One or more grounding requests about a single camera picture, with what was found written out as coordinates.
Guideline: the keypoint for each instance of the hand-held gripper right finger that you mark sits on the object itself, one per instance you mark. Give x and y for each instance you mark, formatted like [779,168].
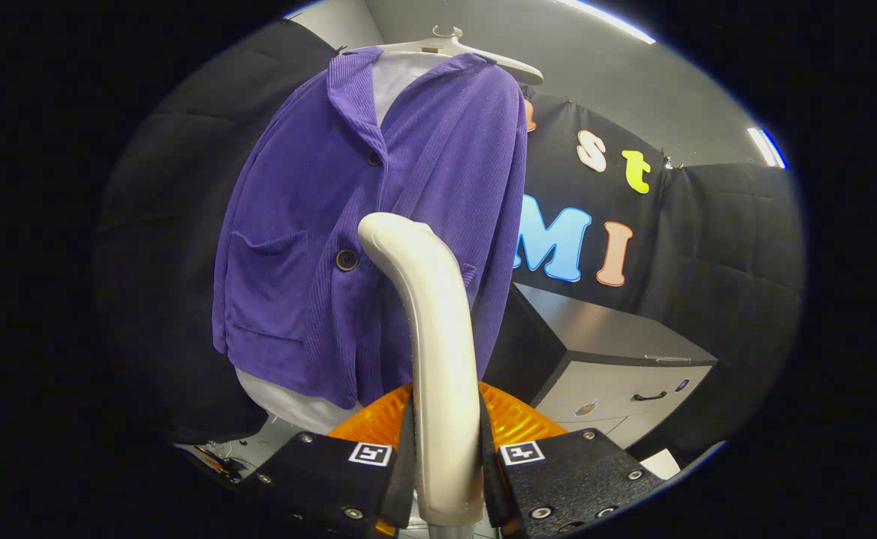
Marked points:
[492,479]

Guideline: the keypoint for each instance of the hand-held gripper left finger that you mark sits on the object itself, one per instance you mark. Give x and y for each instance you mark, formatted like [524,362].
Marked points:
[403,479]

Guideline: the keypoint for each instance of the white garment steamer head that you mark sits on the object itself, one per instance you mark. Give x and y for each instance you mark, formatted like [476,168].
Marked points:
[442,359]

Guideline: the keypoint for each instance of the cream plastic clothes hanger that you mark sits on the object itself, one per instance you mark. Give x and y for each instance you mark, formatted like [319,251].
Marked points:
[475,54]

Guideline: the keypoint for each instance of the white ironing form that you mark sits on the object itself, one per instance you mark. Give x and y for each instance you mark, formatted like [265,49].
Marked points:
[296,408]

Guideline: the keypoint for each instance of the white paper sheet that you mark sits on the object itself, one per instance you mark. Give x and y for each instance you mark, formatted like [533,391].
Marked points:
[661,464]

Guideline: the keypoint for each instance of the grey drawer cabinet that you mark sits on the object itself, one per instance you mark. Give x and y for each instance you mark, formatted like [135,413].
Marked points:
[603,329]

